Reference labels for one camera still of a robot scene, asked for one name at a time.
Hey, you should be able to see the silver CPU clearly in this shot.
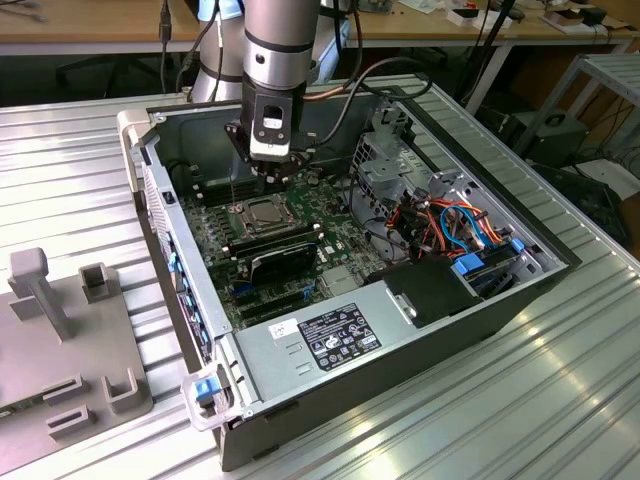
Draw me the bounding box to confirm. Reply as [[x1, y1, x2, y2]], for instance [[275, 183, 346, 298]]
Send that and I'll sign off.
[[252, 201, 282, 227]]

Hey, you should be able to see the metal socket cover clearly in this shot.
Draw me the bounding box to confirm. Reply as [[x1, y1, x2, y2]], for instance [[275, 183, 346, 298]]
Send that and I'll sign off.
[[238, 196, 293, 232]]

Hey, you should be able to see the metal drive cage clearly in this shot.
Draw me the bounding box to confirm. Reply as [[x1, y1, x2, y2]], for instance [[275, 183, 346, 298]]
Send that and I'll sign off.
[[349, 92, 419, 214]]

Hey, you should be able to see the black RAM stick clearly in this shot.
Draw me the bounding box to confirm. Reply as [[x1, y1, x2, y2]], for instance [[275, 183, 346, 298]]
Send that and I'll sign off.
[[197, 174, 261, 199], [228, 225, 312, 251], [233, 230, 321, 260]]

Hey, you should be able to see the green motherboard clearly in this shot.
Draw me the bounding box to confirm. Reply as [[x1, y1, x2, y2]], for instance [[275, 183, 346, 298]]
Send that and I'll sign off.
[[177, 169, 371, 331]]

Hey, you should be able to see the black graphics card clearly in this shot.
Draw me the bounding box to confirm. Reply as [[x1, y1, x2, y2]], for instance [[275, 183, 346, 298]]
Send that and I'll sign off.
[[248, 241, 320, 285]]

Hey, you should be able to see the black office chair base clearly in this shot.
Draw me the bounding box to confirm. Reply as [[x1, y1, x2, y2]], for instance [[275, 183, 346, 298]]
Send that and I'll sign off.
[[53, 49, 169, 99]]

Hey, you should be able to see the black plastic shroud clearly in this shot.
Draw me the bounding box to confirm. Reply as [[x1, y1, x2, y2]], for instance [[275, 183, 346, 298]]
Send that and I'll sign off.
[[363, 258, 485, 330]]

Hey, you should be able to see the white box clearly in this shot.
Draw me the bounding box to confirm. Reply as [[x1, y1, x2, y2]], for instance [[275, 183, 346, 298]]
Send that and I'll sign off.
[[446, 5, 512, 30]]

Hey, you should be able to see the hard disk in blue carrier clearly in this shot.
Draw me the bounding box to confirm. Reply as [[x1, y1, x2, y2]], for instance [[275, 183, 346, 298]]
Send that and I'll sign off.
[[449, 238, 526, 302]]

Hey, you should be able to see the wooden desk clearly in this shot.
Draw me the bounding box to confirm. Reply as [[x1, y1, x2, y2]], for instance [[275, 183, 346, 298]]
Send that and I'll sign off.
[[0, 0, 640, 117]]

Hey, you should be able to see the grey power supply unit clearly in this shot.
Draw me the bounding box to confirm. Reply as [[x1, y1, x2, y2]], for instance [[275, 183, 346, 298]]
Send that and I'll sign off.
[[230, 277, 419, 407]]

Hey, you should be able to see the black equipment box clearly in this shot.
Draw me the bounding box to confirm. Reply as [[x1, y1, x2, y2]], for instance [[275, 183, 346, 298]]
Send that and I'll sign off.
[[529, 112, 590, 169]]

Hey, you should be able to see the grey open PC case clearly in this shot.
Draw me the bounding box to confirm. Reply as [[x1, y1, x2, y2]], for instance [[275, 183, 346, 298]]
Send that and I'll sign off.
[[115, 84, 584, 474]]

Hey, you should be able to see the blue case latch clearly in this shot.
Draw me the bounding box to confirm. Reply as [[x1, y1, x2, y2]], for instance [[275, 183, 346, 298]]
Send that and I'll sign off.
[[193, 378, 222, 403]]

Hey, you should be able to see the grey parts rack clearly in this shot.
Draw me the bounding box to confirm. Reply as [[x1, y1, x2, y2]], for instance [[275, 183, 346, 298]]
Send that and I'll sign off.
[[0, 247, 154, 441]]

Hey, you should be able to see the green RAM stick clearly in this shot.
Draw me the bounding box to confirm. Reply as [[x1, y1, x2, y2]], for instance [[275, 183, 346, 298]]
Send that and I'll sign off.
[[0, 394, 44, 419]]

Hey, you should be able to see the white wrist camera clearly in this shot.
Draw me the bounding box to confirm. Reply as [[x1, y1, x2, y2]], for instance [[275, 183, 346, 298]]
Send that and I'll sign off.
[[247, 93, 295, 162]]

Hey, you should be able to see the copper coloured hose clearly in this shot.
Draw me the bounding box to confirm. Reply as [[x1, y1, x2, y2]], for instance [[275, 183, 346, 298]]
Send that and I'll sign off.
[[304, 83, 354, 102]]

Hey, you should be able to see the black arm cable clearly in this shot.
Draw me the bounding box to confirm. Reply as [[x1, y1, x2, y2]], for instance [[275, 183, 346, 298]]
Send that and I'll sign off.
[[307, 74, 434, 147]]

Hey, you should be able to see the small wrist camera mount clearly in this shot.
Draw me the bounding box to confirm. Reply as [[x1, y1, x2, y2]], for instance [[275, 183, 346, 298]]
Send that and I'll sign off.
[[223, 121, 253, 162]]

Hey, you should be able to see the orange wire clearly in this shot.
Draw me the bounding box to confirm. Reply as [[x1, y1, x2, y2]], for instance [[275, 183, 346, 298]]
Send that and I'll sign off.
[[389, 198, 507, 251]]

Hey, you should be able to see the grey USB cable plug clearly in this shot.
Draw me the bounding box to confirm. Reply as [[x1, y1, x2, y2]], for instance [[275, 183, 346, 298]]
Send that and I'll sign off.
[[157, 0, 174, 40]]

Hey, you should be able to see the blue wire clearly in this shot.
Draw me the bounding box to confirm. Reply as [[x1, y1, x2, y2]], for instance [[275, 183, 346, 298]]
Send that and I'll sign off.
[[438, 201, 490, 254]]

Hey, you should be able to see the grey metal frame table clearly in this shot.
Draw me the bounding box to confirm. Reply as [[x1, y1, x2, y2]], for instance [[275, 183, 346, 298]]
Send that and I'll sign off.
[[512, 52, 640, 201]]

